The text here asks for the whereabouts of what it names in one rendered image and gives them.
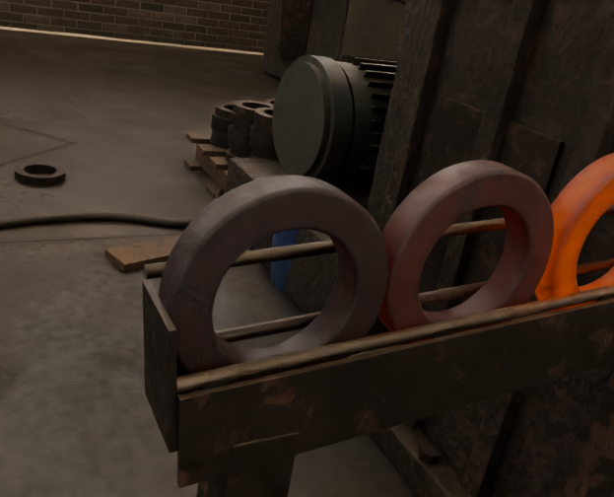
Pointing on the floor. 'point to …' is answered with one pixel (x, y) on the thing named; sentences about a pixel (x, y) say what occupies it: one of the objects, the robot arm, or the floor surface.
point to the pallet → (234, 139)
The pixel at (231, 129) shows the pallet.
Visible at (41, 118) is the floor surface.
